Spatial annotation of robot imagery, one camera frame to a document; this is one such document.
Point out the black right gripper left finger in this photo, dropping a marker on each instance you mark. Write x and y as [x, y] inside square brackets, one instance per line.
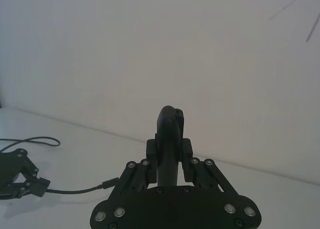
[136, 176]

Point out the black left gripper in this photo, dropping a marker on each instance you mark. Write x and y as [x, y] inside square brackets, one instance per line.
[7, 171]

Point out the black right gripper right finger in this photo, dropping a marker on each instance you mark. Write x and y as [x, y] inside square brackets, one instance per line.
[202, 175]

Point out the white table cloth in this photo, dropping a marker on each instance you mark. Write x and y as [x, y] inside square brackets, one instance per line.
[62, 164]

